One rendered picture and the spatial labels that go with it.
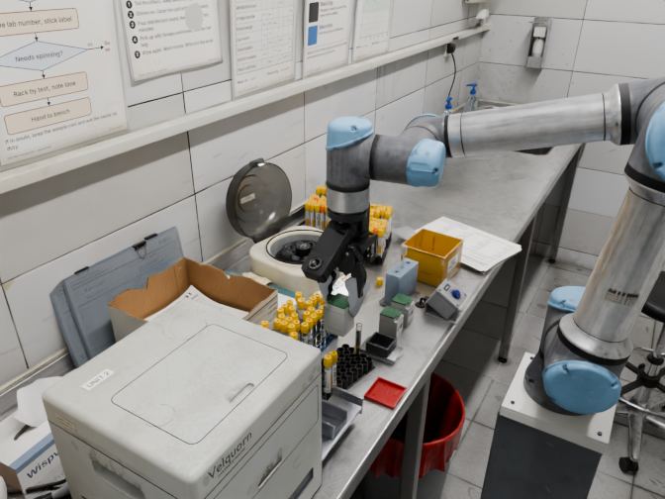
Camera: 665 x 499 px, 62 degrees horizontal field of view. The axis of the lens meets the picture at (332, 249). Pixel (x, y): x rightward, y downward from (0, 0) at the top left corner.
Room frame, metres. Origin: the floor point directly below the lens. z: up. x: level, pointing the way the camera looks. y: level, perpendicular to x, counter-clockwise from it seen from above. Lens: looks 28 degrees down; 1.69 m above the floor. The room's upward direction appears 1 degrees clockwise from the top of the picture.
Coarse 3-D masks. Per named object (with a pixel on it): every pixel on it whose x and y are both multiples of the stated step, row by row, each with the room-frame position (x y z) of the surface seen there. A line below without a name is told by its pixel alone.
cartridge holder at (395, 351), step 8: (376, 336) 1.05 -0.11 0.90; (384, 336) 1.04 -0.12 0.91; (368, 344) 1.01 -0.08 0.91; (376, 344) 1.04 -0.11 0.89; (384, 344) 1.04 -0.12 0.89; (392, 344) 1.01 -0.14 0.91; (368, 352) 1.01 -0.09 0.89; (376, 352) 1.00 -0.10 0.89; (384, 352) 0.99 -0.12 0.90; (392, 352) 1.00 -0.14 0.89; (400, 352) 1.01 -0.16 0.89; (384, 360) 0.99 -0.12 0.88; (392, 360) 0.98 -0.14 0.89
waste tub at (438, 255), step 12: (408, 240) 1.40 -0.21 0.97; (420, 240) 1.46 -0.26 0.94; (432, 240) 1.46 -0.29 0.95; (444, 240) 1.43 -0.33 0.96; (456, 240) 1.41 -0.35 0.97; (408, 252) 1.36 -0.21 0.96; (420, 252) 1.34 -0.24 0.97; (432, 252) 1.45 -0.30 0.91; (444, 252) 1.43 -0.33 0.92; (456, 252) 1.37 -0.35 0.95; (420, 264) 1.34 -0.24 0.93; (432, 264) 1.32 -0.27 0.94; (444, 264) 1.30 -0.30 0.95; (456, 264) 1.38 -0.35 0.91; (420, 276) 1.34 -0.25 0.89; (432, 276) 1.31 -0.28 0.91; (444, 276) 1.31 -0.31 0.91
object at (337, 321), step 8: (328, 304) 0.87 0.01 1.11; (328, 312) 0.87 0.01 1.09; (336, 312) 0.85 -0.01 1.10; (344, 312) 0.85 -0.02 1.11; (328, 320) 0.87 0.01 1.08; (336, 320) 0.85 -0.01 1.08; (344, 320) 0.85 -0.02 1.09; (352, 320) 0.87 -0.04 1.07; (328, 328) 0.87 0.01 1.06; (336, 328) 0.85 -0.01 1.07; (344, 328) 0.85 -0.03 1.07; (352, 328) 0.88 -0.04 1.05
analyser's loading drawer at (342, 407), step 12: (336, 396) 0.83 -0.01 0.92; (348, 396) 0.82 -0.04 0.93; (360, 396) 0.81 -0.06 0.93; (324, 408) 0.79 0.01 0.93; (336, 408) 0.77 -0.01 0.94; (348, 408) 0.80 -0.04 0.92; (360, 408) 0.80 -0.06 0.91; (324, 420) 0.77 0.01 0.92; (336, 420) 0.77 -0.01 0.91; (348, 420) 0.77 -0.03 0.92; (324, 432) 0.73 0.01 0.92; (336, 432) 0.73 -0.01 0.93; (324, 444) 0.71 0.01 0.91; (324, 456) 0.68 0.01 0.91
